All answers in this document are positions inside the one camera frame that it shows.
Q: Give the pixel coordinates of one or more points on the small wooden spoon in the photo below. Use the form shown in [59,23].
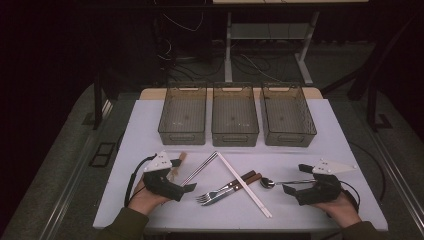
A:
[183,155]

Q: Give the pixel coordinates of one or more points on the transparent brown plastic bin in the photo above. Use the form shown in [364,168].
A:
[183,116]
[286,116]
[235,116]

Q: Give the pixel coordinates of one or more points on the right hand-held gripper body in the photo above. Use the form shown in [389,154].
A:
[320,193]

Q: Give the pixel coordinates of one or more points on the white table mat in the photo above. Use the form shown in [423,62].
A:
[150,133]

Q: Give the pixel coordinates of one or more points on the metal floor rail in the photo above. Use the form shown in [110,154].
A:
[400,181]
[67,196]

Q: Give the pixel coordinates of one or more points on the black metal stand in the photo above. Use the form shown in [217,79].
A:
[371,106]
[97,106]

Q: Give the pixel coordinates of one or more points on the person's left hand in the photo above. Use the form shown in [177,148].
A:
[145,201]

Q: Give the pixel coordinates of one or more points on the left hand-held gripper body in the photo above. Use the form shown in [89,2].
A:
[163,186]

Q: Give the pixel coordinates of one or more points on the person's right hand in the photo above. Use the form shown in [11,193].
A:
[343,210]

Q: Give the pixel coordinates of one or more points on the white desk with metal legs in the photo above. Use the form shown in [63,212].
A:
[228,50]

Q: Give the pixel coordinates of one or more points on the white chopstick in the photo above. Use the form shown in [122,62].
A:
[245,184]
[242,185]

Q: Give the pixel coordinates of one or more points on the metal spoon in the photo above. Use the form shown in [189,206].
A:
[267,183]

